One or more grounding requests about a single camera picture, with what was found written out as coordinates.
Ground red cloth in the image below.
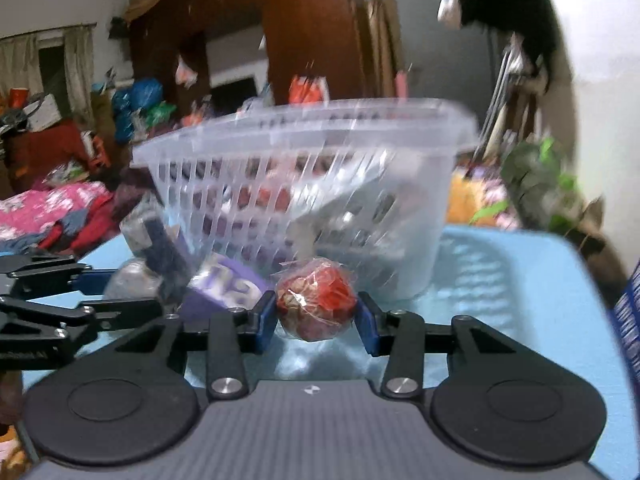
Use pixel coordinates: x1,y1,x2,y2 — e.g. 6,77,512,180
5,119,102,192

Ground round clear wrapped packet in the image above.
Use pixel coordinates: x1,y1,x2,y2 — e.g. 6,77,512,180
104,259,162,302

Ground small hanging plastic bag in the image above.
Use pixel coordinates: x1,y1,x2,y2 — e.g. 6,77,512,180
174,56,199,87

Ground beige curtain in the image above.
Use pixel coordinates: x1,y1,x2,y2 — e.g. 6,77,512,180
64,26,97,122
0,34,42,102

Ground grey door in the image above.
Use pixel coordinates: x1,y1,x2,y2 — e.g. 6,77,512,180
389,0,501,111

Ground green leafy bag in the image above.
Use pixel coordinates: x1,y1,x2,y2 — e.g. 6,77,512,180
501,139,592,232

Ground white patterned box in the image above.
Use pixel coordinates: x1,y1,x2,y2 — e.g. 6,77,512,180
26,94,62,129

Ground white plastic laundry basket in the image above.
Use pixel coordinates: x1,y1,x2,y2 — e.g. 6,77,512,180
131,97,481,302

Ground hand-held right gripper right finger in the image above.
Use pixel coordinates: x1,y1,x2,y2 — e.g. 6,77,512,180
354,291,523,401

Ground teal cutting mat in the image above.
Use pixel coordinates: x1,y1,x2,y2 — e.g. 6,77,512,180
75,224,632,393

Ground red ball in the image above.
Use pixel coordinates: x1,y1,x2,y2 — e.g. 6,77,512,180
272,256,359,342

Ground red orange packet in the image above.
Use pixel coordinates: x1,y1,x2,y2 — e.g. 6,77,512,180
289,74,329,107

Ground yellow orange cloth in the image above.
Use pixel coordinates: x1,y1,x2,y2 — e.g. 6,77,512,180
446,169,507,227

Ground pink floral blanket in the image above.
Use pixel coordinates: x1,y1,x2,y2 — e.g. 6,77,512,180
0,181,114,252

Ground brown wooden wardrobe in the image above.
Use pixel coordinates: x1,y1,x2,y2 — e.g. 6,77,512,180
129,0,402,111

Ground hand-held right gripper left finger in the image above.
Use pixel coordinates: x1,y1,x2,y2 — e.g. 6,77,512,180
100,290,279,402

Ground black hanging garment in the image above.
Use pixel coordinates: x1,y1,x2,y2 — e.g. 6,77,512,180
459,0,559,97

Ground purple box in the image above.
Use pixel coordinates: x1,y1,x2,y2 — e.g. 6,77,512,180
180,252,277,324

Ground blue plastic crate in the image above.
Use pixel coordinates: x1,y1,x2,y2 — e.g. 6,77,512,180
606,259,640,397

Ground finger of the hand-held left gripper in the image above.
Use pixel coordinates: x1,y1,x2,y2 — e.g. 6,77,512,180
0,296,164,347
0,254,120,297

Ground blue plastic bags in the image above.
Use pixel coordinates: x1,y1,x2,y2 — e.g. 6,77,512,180
111,78,164,142

